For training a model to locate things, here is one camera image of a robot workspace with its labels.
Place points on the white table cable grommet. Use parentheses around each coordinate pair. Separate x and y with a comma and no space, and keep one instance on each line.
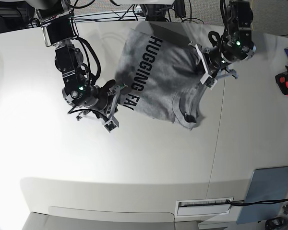
(202,207)

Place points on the grey T-shirt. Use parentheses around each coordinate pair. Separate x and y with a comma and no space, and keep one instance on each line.
(162,79)

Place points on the black central stand base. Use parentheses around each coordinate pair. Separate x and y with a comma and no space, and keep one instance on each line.
(160,12)

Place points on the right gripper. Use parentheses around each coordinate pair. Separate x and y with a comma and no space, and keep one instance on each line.
(98,105)

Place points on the black red tool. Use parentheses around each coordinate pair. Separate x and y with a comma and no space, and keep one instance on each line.
(282,81)

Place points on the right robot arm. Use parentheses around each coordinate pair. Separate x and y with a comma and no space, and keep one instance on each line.
(75,58)

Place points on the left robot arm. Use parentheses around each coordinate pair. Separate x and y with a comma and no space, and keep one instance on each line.
(235,43)

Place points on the blue grey tablet board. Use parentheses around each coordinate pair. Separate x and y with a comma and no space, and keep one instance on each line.
(266,184)

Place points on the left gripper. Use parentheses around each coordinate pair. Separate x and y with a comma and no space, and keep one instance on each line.
(212,63)

